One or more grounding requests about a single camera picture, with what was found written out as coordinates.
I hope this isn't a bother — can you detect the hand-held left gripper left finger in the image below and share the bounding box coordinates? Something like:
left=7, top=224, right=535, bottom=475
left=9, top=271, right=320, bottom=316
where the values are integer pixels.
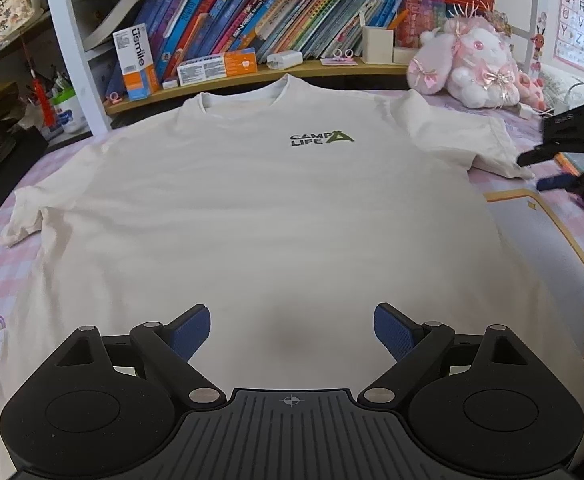
left=52, top=303, right=227, bottom=409

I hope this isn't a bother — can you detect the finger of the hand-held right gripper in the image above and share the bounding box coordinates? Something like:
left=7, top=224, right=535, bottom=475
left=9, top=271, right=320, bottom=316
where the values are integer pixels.
left=537, top=172, right=584, bottom=192
left=517, top=140, right=584, bottom=168

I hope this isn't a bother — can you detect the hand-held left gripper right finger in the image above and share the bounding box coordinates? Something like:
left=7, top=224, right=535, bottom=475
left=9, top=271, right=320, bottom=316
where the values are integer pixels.
left=357, top=302, right=530, bottom=408

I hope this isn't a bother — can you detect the cream printed t-shirt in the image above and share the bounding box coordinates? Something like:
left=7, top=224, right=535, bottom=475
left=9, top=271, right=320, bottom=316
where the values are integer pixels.
left=0, top=74, right=584, bottom=471

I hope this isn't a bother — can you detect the clear plastic container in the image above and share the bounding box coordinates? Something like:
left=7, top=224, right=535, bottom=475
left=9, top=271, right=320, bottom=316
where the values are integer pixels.
left=542, top=82, right=584, bottom=117

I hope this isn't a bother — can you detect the pink checked printed blanket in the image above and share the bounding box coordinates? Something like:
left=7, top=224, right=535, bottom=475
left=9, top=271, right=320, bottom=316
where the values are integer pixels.
left=0, top=87, right=584, bottom=480

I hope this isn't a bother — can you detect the pink bunny plush toy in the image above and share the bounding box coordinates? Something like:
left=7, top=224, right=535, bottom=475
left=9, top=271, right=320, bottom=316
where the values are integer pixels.
left=407, top=14, right=545, bottom=109

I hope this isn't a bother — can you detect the beige pen holder box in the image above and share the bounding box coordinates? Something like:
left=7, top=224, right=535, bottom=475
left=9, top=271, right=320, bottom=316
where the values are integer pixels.
left=362, top=26, right=395, bottom=64

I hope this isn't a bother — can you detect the white pen tub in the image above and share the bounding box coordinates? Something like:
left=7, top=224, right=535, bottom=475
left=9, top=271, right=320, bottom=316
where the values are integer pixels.
left=49, top=87, right=90, bottom=135

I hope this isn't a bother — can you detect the wooden bookshelf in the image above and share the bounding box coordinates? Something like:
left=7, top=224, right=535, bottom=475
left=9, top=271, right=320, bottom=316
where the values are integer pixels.
left=67, top=0, right=543, bottom=116

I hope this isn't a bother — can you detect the flat white orange carton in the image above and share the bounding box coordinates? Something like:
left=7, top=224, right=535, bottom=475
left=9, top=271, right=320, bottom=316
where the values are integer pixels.
left=177, top=49, right=258, bottom=86

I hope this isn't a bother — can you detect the tall white orange carton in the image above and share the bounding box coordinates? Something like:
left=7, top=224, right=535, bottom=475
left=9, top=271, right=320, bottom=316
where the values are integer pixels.
left=113, top=23, right=160, bottom=102

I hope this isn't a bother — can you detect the white charger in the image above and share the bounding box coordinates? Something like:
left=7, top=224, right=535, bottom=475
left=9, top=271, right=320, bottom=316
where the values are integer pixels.
left=267, top=51, right=304, bottom=70

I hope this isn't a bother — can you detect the red tassel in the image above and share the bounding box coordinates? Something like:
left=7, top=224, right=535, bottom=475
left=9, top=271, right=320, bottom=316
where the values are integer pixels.
left=19, top=30, right=58, bottom=128

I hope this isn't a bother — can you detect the row of colourful books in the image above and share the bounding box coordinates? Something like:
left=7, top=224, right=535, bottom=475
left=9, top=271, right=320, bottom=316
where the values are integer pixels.
left=84, top=0, right=498, bottom=86

